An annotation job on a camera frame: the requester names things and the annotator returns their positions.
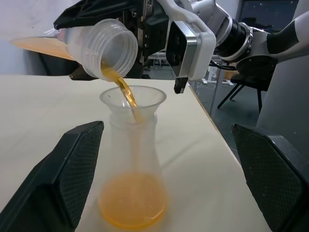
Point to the clear flask with orange liquid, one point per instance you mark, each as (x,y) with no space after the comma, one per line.
(96,46)

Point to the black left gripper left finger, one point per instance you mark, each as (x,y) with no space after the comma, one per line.
(38,195)

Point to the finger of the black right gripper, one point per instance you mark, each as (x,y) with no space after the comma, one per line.
(80,73)

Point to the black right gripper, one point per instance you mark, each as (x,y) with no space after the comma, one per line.
(152,31)

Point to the black chair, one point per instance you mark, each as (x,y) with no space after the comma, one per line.
(256,72)

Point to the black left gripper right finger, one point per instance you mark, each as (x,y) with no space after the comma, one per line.
(277,183)

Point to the clear plastic flask bottle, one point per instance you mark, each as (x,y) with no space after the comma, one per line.
(135,154)

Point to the silver robot torso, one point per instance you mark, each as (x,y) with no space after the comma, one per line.
(289,96)

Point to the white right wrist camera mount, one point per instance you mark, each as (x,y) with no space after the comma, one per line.
(202,41)

